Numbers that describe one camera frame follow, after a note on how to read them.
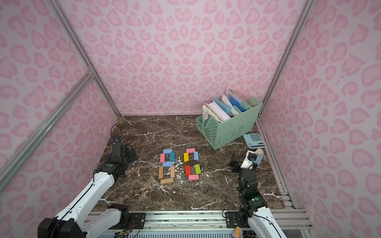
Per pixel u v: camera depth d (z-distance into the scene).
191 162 0.93
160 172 0.89
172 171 0.90
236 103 0.95
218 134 0.87
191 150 0.99
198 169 0.90
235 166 0.70
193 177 0.86
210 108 0.88
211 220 0.75
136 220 0.72
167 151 0.98
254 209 0.56
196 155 0.95
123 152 0.64
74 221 0.40
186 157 0.95
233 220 0.72
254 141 1.01
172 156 0.96
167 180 0.86
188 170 0.90
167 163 0.93
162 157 0.95
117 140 0.71
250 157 0.65
